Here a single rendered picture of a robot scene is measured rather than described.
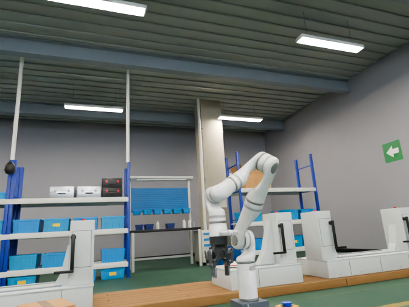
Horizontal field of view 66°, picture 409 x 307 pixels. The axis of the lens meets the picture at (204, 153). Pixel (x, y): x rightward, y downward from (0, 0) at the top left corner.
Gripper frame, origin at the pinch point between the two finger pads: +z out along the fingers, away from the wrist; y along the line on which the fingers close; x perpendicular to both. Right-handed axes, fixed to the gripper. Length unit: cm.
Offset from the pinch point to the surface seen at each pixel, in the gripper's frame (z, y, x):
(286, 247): 3, -202, -115
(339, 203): -68, -658, -280
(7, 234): -32, 6, -467
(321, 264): 25, -245, -104
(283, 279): 34, -188, -114
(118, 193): -92, -148, -414
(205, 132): -263, -406, -472
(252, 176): -124, -397, -322
